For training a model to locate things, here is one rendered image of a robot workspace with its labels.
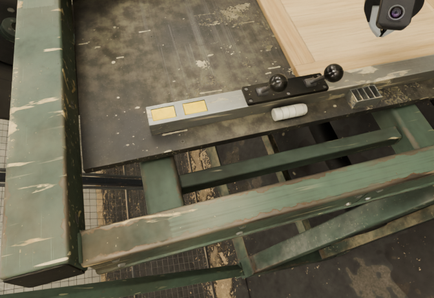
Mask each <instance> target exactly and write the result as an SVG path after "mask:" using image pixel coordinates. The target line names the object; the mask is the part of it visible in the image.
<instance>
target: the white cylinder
mask: <svg viewBox="0 0 434 298"><path fill-rule="evenodd" d="M306 113H307V106H306V104H304V103H298V104H294V105H288V106H284V107H278V108H274V109H272V111H271V114H272V117H273V120H274V121H278V120H284V119H288V118H294V117H297V116H303V115H305V114H306Z"/></svg>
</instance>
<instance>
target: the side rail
mask: <svg viewBox="0 0 434 298"><path fill-rule="evenodd" d="M432 185H434V145H431V146H427V147H423V148H420V149H415V150H412V151H407V152H403V153H399V154H394V155H391V156H386V157H383V158H377V159H374V160H370V161H367V162H362V163H359V164H353V165H349V166H345V167H341V168H338V169H333V170H329V171H324V172H321V173H317V174H313V175H309V176H303V177H300V178H295V179H292V180H288V181H285V182H279V183H276V184H271V185H268V186H263V187H259V188H255V189H250V190H247V191H242V192H239V193H235V194H231V195H226V196H223V197H218V198H214V199H210V200H205V201H202V202H197V203H194V204H189V205H186V206H181V207H178V208H173V209H168V210H165V211H160V212H157V213H152V214H149V215H144V216H141V217H136V218H131V219H128V220H123V221H120V222H115V223H112V224H107V225H104V226H99V227H96V228H91V229H86V230H83V231H80V233H81V238H82V239H81V241H82V253H83V254H82V256H83V263H82V264H81V266H82V267H84V268H87V267H91V268H92V269H94V270H95V271H96V273H97V274H98V275H102V274H104V273H109V272H112V271H116V270H120V269H123V268H128V267H131V266H135V265H138V264H143V263H145V262H150V261H154V260H157V259H161V258H164V257H168V256H171V255H176V254H179V253H183V252H186V251H191V250H195V249H198V248H202V247H205V246H209V245H212V244H217V243H219V242H224V241H226V240H231V239H235V238H238V237H242V236H246V235H250V234H253V233H258V232H260V231H265V230H267V229H272V228H276V227H279V226H283V225H286V224H291V223H294V222H298V221H301V220H305V219H308V218H313V217H317V216H320V215H324V214H327V213H332V212H334V211H339V210H341V209H346V208H350V207H353V206H357V205H361V204H365V203H368V202H372V201H375V200H380V199H382V198H387V197H391V196H394V195H398V194H401V193H406V192H408V191H413V190H416V189H420V188H423V187H428V186H432Z"/></svg>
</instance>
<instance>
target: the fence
mask: <svg viewBox="0 0 434 298"><path fill-rule="evenodd" d="M431 79H434V54H432V55H428V56H422V57H417V58H411V59H404V60H400V61H394V62H390V63H383V64H379V65H372V66H368V67H362V68H358V69H351V70H345V71H344V75H343V77H342V79H341V80H340V81H338V82H335V83H331V82H328V81H327V80H326V79H325V82H326V83H327V85H328V87H329V89H328V90H327V91H324V92H317V93H314V94H308V95H304V96H297V97H294V98H288V99H284V100H277V101H271V102H267V103H261V104H257V105H251V106H248V105H247V103H246V100H245V98H244V95H243V92H242V90H236V91H232V92H225V93H221V94H215V95H210V96H204V97H200V98H193V99H189V100H183V101H176V102H172V103H165V104H161V105H155V106H151V107H146V111H147V117H148V121H149V127H150V131H151V135H154V134H160V133H166V132H170V131H176V130H180V129H186V128H189V127H195V126H199V125H205V124H209V123H215V122H221V121H225V120H231V119H235V118H241V117H244V116H250V115H254V114H260V113H264V112H270V111H272V109H274V108H278V107H284V106H288V105H294V104H298V103H304V104H309V103H315V102H319V101H325V100H331V99H335V98H341V97H344V96H345V95H346V94H347V92H348V91H349V90H350V89H356V88H360V87H366V86H370V85H375V87H376V88H377V90H380V89H386V88H390V87H396V86H399V85H405V84H409V83H415V82H419V81H425V80H431ZM203 100H204V101H205V104H206V108H207V111H204V112H197V113H194V114H188V115H185V113H184V110H183V104H186V103H192V102H196V101H203ZM172 106H174V110H175V113H176V117H173V118H167V119H163V120H157V121H153V119H152V113H151V110H154V109H161V108H165V107H172Z"/></svg>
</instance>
